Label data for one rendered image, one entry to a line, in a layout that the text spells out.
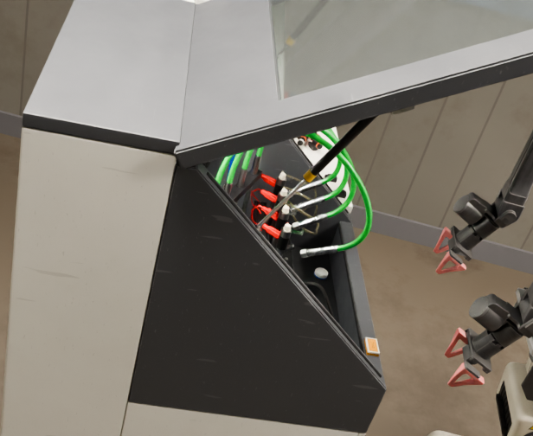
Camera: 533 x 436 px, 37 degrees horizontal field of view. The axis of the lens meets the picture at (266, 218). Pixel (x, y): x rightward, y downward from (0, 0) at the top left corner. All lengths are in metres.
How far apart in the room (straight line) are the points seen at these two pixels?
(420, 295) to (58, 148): 2.62
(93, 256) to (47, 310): 0.18
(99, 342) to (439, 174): 2.54
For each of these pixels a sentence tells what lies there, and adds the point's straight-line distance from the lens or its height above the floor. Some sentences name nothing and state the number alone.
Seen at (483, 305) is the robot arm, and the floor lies 1.20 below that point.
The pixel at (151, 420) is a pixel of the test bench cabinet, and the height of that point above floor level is 0.74.
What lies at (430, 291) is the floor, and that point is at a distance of 3.90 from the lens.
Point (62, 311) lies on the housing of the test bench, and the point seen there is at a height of 1.04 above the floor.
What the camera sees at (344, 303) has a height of 0.88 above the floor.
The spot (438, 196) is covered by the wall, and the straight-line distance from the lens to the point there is 4.06.
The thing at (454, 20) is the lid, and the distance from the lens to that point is 1.64.
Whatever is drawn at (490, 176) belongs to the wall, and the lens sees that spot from 4.03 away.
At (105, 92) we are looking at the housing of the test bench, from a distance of 1.56.
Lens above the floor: 2.23
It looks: 34 degrees down
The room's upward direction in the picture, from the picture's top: 16 degrees clockwise
